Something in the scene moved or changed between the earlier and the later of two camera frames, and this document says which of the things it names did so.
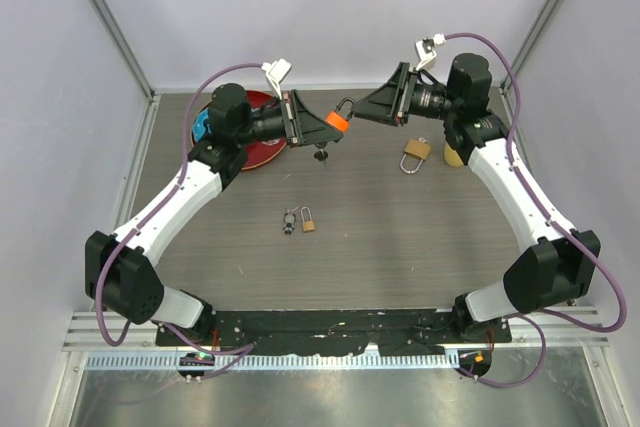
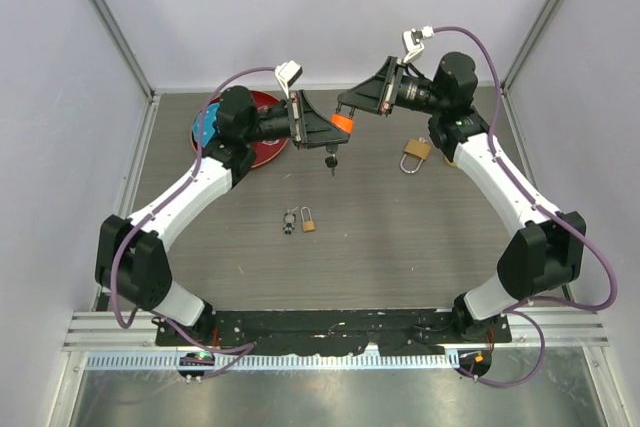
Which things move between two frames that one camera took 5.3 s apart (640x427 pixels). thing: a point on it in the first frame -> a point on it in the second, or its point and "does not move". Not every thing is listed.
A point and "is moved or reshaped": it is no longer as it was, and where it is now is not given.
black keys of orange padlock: [321, 155] -> [331, 161]
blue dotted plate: [198, 129] does not move
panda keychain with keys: [289, 220] does not move
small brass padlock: [307, 222] does not move
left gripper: [304, 127] does not move
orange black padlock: [338, 119] is moved or reshaped
